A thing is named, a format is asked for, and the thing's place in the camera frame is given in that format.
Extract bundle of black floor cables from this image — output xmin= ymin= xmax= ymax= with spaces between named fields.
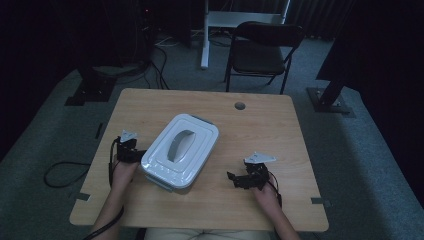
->
xmin=141 ymin=31 xmax=170 ymax=90

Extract clear plastic storage box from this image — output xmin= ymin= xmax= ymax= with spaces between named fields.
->
xmin=143 ymin=114 xmax=215 ymax=193

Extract black slanted stand with base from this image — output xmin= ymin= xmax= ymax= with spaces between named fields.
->
xmin=305 ymin=31 xmax=355 ymax=117

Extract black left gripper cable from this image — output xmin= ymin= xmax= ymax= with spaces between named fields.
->
xmin=81 ymin=135 xmax=126 ymax=240

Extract black folding chair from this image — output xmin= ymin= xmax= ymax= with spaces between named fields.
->
xmin=223 ymin=20 xmax=305 ymax=96

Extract black cable loop on floor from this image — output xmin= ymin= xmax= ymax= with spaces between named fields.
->
xmin=43 ymin=161 xmax=92 ymax=189

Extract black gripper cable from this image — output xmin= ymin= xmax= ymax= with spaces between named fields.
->
xmin=267 ymin=170 xmax=284 ymax=208
xmin=81 ymin=135 xmax=126 ymax=240

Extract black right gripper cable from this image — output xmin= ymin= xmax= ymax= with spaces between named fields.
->
xmin=267 ymin=170 xmax=284 ymax=208

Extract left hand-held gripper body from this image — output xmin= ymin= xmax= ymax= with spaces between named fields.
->
xmin=111 ymin=129 xmax=144 ymax=165

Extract person's left hand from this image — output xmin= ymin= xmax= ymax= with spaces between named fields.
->
xmin=110 ymin=161 xmax=140 ymax=198

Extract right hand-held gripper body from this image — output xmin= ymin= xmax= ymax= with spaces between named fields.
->
xmin=235 ymin=151 xmax=278 ymax=192

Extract black stand with square base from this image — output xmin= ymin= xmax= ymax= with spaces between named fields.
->
xmin=64 ymin=63 xmax=118 ymax=107

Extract person's right hand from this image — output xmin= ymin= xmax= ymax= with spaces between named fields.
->
xmin=252 ymin=179 xmax=283 ymax=215

